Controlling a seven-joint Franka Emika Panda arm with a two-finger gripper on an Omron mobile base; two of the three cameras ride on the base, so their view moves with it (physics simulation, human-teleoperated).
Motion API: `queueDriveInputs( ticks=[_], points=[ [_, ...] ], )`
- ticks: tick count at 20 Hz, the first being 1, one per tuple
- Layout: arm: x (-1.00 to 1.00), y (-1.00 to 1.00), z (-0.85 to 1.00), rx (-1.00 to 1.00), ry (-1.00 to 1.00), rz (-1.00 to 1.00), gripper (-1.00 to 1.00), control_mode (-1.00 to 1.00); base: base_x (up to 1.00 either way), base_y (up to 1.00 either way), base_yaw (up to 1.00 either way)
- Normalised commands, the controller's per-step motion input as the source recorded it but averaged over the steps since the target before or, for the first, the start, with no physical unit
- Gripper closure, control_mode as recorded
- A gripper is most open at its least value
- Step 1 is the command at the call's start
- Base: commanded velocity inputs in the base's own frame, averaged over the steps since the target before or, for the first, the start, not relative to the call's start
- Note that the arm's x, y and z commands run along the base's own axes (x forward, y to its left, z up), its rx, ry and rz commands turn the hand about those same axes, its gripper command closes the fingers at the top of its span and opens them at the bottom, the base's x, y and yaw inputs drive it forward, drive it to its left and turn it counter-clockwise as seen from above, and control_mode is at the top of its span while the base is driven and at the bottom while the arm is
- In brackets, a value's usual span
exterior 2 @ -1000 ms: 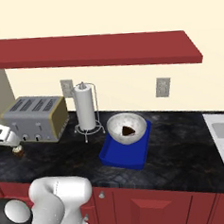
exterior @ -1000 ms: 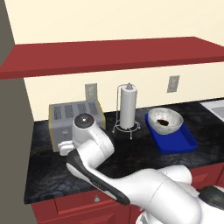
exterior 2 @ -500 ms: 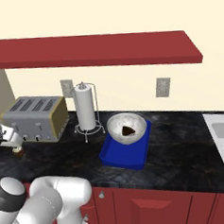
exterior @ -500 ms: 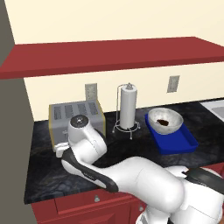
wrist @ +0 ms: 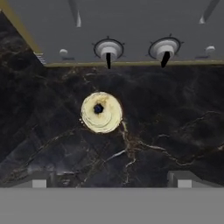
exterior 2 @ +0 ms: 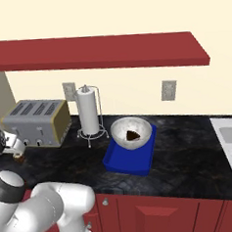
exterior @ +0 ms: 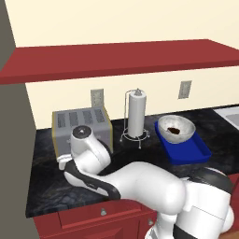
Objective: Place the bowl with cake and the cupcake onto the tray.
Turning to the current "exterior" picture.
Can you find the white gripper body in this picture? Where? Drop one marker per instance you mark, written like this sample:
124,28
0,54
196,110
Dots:
63,160

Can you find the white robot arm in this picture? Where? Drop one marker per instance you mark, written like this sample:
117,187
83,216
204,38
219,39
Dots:
146,186

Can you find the grey drawer knob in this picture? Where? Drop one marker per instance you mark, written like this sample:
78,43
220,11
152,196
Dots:
103,212

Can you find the grey wall outlet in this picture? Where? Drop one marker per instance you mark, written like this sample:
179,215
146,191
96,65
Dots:
97,98
185,89

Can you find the white paper towel roll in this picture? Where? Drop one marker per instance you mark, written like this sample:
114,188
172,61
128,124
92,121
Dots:
137,115

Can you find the red wall shelf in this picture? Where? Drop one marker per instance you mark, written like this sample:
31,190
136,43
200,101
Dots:
118,59

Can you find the red drawer front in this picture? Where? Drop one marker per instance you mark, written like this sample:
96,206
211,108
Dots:
84,216

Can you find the grey four-slot toaster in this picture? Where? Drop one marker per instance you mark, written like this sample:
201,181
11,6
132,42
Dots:
63,137

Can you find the grey cabinet knob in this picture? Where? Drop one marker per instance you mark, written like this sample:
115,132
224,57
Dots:
150,222

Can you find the tall grey cabinet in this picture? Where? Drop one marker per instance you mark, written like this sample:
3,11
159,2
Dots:
12,155

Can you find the grey metal bowl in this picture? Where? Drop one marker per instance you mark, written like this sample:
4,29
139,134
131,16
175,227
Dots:
185,127

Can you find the blue tray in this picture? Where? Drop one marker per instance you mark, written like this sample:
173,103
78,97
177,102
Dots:
186,151

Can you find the brown cake piece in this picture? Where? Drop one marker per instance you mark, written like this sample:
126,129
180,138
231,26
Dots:
173,130

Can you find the white sink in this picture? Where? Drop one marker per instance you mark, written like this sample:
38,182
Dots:
231,116

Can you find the red cabinet run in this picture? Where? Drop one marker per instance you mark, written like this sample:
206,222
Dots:
235,193

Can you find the red cabinet door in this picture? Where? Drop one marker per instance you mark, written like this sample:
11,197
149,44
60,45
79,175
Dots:
146,230
102,234

